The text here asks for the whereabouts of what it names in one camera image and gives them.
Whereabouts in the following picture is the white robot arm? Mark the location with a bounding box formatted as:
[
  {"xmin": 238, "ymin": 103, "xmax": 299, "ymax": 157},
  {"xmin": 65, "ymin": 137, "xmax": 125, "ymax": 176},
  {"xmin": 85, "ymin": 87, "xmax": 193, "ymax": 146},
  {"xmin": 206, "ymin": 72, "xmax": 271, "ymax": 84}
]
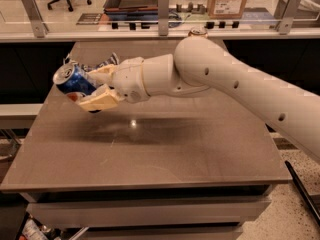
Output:
[{"xmin": 78, "ymin": 36, "xmax": 320, "ymax": 161}]

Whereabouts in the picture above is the left metal railing post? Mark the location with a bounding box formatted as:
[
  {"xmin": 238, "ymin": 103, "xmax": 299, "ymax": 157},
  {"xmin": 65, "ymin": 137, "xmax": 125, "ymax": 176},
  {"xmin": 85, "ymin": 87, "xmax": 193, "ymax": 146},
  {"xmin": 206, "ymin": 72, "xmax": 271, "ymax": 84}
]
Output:
[{"xmin": 21, "ymin": 0, "xmax": 48, "ymax": 38}]

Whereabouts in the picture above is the middle metal railing post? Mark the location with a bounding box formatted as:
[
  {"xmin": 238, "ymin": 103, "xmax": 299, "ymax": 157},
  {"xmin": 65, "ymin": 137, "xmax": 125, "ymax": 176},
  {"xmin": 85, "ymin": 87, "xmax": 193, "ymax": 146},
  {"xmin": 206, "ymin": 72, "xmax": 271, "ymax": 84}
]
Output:
[{"xmin": 158, "ymin": 0, "xmax": 169, "ymax": 36}]

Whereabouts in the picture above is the gold soda can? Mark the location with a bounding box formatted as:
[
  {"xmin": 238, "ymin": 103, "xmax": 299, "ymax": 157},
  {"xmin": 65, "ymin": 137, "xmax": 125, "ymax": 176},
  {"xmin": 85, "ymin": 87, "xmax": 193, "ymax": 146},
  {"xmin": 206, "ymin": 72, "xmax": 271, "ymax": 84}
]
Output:
[{"xmin": 188, "ymin": 27, "xmax": 208, "ymax": 38}]

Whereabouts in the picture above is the right metal railing post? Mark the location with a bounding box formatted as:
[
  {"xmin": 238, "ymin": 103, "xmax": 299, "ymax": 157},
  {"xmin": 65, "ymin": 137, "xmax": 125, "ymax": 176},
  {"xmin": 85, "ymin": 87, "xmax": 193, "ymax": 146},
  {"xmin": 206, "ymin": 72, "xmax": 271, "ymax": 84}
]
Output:
[{"xmin": 275, "ymin": 0, "xmax": 301, "ymax": 35}]

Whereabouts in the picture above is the blue pepsi can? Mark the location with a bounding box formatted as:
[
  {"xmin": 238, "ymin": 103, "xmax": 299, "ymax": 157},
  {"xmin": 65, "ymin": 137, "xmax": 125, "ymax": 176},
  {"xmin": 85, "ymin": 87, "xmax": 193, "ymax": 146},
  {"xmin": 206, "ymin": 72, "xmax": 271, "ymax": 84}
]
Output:
[{"xmin": 53, "ymin": 63, "xmax": 99, "ymax": 104}]

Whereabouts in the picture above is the black rod on floor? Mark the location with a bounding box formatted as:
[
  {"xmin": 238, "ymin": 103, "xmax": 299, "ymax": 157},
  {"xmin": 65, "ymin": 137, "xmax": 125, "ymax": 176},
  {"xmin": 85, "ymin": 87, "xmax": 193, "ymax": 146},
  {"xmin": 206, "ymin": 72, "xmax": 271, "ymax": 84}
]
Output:
[{"xmin": 285, "ymin": 161, "xmax": 320, "ymax": 227}]

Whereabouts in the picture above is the cardboard box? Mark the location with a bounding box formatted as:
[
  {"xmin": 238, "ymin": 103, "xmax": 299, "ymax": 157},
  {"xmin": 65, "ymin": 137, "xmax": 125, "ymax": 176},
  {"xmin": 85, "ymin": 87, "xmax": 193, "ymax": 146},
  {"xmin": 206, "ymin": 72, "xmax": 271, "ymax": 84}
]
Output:
[{"xmin": 207, "ymin": 0, "xmax": 247, "ymax": 19}]

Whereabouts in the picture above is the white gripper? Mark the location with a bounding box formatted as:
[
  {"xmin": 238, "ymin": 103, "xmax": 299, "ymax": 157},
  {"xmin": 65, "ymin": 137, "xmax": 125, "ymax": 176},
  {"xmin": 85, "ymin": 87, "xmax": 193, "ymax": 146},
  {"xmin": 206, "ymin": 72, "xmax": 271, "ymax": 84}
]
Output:
[{"xmin": 78, "ymin": 57, "xmax": 150, "ymax": 111}]

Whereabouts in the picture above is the metal railing post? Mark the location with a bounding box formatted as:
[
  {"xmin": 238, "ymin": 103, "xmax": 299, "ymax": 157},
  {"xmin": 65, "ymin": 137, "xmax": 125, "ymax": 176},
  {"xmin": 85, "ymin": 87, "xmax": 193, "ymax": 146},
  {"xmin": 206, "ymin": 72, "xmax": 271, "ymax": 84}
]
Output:
[
  {"xmin": 275, "ymin": 0, "xmax": 301, "ymax": 35},
  {"xmin": 21, "ymin": 0, "xmax": 48, "ymax": 38},
  {"xmin": 158, "ymin": 0, "xmax": 169, "ymax": 36}
]

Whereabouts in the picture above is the blue chip bag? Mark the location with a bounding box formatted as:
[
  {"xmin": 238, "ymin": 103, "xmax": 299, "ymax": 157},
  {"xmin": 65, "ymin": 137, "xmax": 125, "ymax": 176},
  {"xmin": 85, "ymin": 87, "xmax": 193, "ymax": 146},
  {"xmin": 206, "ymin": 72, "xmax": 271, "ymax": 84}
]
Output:
[{"xmin": 63, "ymin": 53, "xmax": 119, "ymax": 72}]

